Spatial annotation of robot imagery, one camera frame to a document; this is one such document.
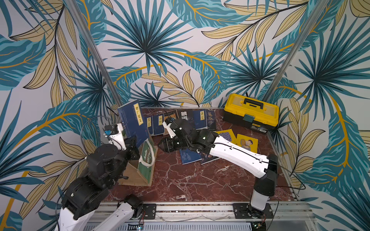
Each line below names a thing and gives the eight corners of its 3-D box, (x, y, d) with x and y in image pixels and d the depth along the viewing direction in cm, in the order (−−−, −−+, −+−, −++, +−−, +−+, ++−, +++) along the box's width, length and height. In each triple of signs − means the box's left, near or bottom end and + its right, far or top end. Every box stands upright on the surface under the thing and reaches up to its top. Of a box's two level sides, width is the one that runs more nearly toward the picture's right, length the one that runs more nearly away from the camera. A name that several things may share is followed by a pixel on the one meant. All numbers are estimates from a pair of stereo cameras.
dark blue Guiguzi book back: (207, 129, 109) (207, 127, 107) (207, 110, 121) (207, 109, 119) (216, 130, 109) (216, 128, 107) (215, 111, 120) (215, 109, 119)
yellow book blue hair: (222, 146, 100) (222, 145, 98) (216, 132, 107) (216, 131, 105) (237, 143, 101) (238, 142, 100) (230, 130, 109) (231, 128, 107)
